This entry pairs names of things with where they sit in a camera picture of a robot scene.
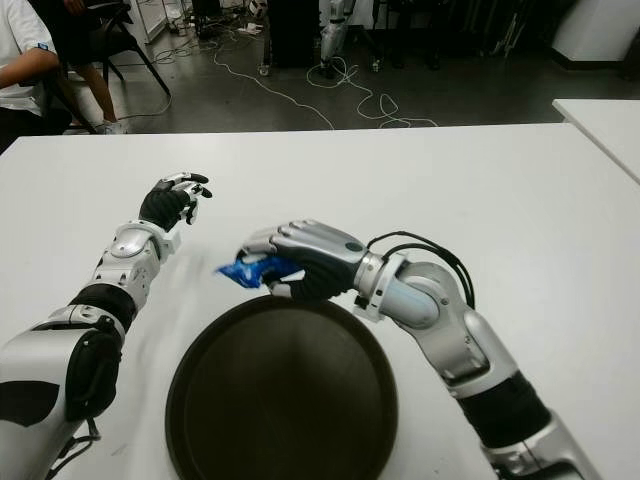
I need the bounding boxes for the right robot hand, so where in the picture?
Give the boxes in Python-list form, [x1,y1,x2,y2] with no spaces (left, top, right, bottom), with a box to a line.
[234,218,369,304]

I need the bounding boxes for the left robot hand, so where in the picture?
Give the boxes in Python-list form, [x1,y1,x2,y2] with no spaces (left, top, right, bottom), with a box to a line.
[138,171,214,234]

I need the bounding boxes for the blue Oreo cookie package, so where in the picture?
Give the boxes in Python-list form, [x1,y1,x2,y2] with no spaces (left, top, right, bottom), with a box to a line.
[214,254,306,290]

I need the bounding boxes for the person with bare legs, sneakers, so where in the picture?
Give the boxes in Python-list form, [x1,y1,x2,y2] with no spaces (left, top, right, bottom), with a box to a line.
[37,0,129,136]

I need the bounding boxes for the dark round tray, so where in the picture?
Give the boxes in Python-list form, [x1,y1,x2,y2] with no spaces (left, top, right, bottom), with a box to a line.
[165,294,400,480]

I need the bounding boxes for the black chair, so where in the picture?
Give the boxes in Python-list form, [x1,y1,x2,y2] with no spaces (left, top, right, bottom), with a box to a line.
[47,0,172,134]

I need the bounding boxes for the white storage cabinet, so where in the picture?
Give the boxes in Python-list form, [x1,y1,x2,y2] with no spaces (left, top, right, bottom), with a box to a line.
[130,0,172,44]

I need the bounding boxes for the silver humanoid robot leg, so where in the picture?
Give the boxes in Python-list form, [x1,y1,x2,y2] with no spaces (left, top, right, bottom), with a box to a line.
[319,0,357,69]

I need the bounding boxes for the black cabinet on casters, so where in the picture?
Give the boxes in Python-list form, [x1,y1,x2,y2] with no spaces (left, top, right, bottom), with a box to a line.
[259,0,324,76]

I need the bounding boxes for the grey folded stand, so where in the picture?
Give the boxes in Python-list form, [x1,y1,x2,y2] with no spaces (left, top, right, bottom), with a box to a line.
[492,9,524,56]

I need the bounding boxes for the white side table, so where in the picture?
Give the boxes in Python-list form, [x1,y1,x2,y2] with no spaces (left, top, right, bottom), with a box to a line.
[552,98,640,184]

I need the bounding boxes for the white curved pillar base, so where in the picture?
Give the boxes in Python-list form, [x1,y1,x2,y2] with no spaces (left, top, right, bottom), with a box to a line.
[552,0,640,64]

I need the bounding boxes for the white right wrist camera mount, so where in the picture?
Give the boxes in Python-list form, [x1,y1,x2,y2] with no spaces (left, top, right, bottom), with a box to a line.
[355,294,384,321]

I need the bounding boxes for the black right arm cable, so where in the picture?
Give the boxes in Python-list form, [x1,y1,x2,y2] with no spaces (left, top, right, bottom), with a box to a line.
[367,230,476,309]

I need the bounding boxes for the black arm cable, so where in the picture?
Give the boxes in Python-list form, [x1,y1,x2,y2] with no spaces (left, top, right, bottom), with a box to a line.
[47,417,101,471]
[367,230,476,309]

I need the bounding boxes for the white floor cable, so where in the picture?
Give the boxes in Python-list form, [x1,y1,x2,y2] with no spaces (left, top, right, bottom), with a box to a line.
[214,24,440,130]

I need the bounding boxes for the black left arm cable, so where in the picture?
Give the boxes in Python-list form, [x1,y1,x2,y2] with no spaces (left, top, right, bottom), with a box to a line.
[47,417,101,471]

